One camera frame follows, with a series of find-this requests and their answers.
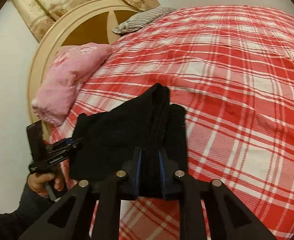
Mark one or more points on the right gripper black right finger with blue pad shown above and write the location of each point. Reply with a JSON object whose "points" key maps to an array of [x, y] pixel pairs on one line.
{"points": [[208, 210]]}

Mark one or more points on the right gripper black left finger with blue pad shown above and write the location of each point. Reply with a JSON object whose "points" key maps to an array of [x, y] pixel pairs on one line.
{"points": [[90, 210]]}

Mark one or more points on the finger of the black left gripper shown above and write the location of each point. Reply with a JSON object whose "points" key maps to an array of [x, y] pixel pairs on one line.
{"points": [[62, 145]]}

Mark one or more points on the black pants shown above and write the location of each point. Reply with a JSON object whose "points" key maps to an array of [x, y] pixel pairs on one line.
{"points": [[148, 122]]}

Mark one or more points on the dark sleeve left forearm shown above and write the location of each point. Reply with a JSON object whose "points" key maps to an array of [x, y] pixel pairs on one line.
{"points": [[31, 208]]}

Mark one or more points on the person's left hand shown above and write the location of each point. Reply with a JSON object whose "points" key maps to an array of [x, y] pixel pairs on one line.
{"points": [[37, 182]]}

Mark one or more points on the pink floral folded quilt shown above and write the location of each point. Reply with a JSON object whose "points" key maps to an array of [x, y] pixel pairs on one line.
{"points": [[68, 72]]}

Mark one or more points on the cream wooden headboard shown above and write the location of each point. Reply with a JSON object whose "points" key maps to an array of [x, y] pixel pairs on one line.
{"points": [[92, 21]]}

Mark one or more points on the red white plaid bedspread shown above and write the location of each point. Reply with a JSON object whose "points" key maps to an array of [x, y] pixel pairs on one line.
{"points": [[232, 68]]}

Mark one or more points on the grey striped pillow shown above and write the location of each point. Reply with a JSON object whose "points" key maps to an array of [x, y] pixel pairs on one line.
{"points": [[141, 19]]}

